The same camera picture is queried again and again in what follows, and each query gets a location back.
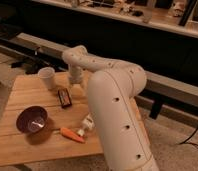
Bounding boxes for black rectangular box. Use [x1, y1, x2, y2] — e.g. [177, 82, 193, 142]
[58, 88, 72, 108]

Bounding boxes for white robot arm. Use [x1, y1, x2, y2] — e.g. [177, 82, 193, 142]
[62, 45, 159, 171]

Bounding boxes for long wooden shelf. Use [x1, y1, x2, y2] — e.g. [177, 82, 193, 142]
[32, 0, 198, 38]

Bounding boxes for wooden table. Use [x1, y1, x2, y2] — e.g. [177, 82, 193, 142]
[0, 71, 146, 168]

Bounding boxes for white paper cup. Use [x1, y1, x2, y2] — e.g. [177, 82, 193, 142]
[37, 67, 55, 90]

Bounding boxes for white squeeze bottle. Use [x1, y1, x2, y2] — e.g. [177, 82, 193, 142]
[77, 114, 95, 137]

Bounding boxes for black cable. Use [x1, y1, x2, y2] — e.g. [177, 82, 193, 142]
[176, 118, 198, 152]

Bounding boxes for orange carrot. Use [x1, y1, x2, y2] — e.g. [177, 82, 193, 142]
[60, 127, 85, 143]

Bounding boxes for purple bowl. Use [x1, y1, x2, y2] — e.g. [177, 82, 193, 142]
[16, 106, 48, 134]

